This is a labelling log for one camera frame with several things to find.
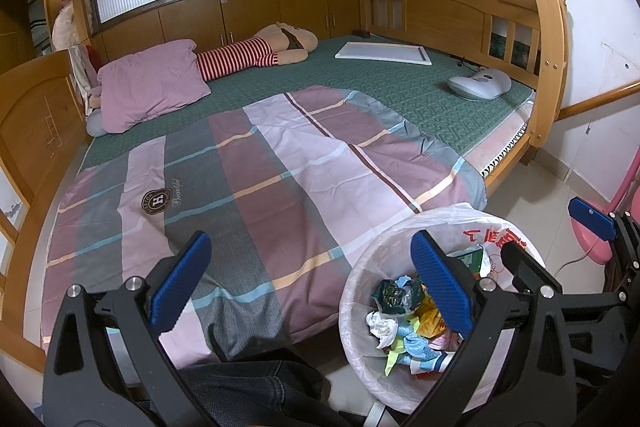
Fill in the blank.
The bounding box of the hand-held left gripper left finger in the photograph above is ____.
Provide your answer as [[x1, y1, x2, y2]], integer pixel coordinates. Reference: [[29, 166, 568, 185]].
[[42, 231, 213, 427]]

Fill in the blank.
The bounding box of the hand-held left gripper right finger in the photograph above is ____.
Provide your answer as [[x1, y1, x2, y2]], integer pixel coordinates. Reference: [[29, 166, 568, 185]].
[[400, 231, 581, 427]]

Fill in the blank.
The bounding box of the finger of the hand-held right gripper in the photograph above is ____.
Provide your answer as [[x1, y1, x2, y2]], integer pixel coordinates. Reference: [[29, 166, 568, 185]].
[[501, 241, 631, 333], [568, 198, 640, 303]]

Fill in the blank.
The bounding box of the yellow snack packet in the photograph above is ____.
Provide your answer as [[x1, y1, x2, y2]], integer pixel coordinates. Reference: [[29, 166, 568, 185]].
[[417, 294, 453, 338]]

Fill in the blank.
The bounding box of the foil wrapper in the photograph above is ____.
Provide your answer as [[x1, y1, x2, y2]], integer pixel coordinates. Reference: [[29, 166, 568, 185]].
[[371, 279, 418, 315]]

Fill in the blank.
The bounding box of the red printed white plastic bag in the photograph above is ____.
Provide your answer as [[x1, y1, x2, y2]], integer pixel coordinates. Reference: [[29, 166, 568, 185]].
[[339, 203, 551, 415]]

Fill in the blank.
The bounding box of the white tissue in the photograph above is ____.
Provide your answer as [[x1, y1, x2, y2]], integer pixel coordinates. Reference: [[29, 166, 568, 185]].
[[365, 311, 401, 348]]

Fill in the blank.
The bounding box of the green paper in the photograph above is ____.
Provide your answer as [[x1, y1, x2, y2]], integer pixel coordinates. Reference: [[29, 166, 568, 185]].
[[384, 337, 407, 377]]

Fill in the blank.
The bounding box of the white plastic trash basket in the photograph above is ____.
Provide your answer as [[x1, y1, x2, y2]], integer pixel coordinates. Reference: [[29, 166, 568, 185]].
[[339, 203, 551, 415]]

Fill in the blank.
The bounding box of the pink chair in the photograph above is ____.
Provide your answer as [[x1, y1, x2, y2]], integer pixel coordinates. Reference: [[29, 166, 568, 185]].
[[570, 147, 640, 265]]

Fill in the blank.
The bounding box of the white patterned mattress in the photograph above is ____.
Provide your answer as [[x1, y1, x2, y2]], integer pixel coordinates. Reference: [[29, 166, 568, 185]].
[[477, 99, 536, 180]]

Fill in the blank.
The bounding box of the plaid blanket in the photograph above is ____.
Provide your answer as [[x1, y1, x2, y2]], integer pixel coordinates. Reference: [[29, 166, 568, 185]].
[[40, 85, 488, 370]]

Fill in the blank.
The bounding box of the white massager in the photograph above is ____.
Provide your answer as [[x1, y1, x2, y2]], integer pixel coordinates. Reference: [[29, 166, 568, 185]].
[[447, 68, 512, 102]]

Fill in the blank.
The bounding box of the grey-blue pillow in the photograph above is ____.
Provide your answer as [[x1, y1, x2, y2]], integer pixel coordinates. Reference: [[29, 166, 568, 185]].
[[86, 109, 108, 138]]

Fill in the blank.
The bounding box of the green bed mat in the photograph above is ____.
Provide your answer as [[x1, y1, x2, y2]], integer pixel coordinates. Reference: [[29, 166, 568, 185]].
[[82, 34, 536, 170]]

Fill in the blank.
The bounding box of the wooden bunk ladder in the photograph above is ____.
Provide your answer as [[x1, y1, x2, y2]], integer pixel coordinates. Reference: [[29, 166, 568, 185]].
[[480, 0, 571, 148]]

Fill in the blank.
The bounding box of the pink pillow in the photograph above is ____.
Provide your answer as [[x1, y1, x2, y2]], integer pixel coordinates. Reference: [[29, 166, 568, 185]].
[[96, 39, 212, 132]]

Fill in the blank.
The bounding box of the white and red cloth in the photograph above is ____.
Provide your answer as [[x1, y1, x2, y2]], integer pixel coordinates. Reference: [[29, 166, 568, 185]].
[[67, 44, 101, 108]]

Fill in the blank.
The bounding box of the striped plush doll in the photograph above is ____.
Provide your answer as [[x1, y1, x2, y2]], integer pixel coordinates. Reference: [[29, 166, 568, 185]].
[[195, 23, 320, 82]]

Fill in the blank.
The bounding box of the white board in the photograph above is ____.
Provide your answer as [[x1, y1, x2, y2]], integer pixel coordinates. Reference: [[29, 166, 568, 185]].
[[335, 41, 432, 66]]

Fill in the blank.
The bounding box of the wooden bunk bed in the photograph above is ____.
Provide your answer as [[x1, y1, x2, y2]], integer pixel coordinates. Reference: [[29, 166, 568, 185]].
[[0, 0, 571, 375]]

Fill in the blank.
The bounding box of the white power cable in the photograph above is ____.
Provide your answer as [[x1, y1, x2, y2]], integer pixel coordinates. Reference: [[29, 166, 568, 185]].
[[557, 237, 608, 279]]

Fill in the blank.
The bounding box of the wooden wall rail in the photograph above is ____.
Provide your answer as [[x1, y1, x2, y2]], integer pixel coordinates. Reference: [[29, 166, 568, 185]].
[[557, 79, 640, 120]]

